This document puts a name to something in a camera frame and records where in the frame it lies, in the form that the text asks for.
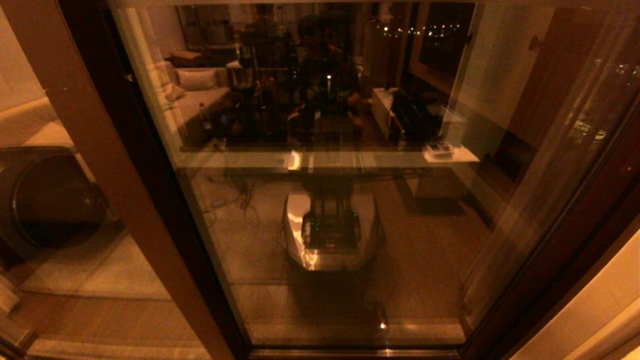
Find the brown framed sliding glass door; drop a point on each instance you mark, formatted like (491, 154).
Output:
(425, 250)

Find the brown framed fixed glass panel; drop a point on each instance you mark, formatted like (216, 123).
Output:
(112, 165)

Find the black railing wall bracket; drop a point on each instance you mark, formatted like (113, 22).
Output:
(468, 37)
(534, 43)

